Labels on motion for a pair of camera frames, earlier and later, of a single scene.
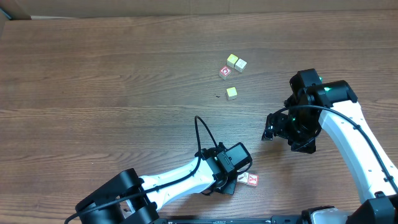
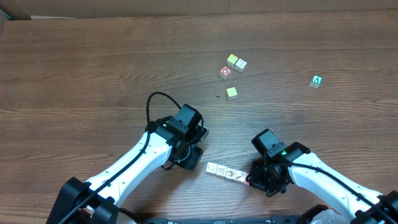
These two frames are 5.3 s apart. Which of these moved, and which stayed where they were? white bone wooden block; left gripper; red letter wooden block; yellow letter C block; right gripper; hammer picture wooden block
Moved: left gripper; right gripper
Stayed: yellow letter C block; hammer picture wooden block; white bone wooden block; red letter wooden block
